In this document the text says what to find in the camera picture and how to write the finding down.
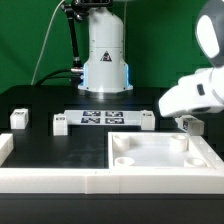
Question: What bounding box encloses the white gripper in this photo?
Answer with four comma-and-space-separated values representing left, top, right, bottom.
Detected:
159, 68, 224, 117

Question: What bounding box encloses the white square tabletop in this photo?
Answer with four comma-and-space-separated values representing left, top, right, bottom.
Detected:
108, 132, 213, 169

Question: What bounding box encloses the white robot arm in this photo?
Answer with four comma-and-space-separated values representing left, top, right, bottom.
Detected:
75, 0, 224, 117

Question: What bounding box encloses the white U-shaped fence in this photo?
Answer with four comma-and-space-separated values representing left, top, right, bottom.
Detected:
0, 134, 224, 194

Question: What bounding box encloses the black cable bundle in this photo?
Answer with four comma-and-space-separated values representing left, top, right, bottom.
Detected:
34, 68, 83, 87

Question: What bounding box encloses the white marker base plate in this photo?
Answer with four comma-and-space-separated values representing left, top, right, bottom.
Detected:
64, 110, 141, 126

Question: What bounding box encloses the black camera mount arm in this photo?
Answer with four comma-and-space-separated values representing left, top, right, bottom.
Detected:
61, 0, 113, 68

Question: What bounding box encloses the white cable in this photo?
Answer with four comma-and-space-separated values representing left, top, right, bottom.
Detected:
30, 0, 68, 86

